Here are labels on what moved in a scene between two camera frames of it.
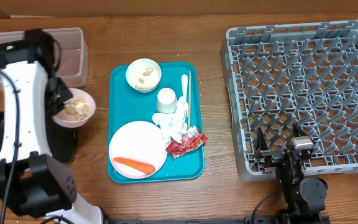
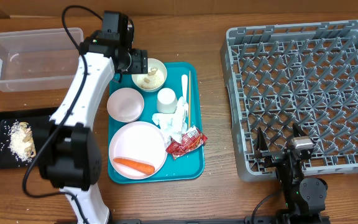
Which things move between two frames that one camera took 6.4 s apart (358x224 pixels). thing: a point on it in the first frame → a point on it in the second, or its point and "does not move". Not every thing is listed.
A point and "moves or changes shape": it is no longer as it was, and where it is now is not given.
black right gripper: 273,156 does not move
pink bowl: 77,111 moves or changes shape
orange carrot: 143,167 does not move
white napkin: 173,125 does not move
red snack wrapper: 192,139 does not move
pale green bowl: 143,74 moves or changes shape
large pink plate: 140,142 does not move
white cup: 166,101 does not move
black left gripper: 55,109 → 139,61
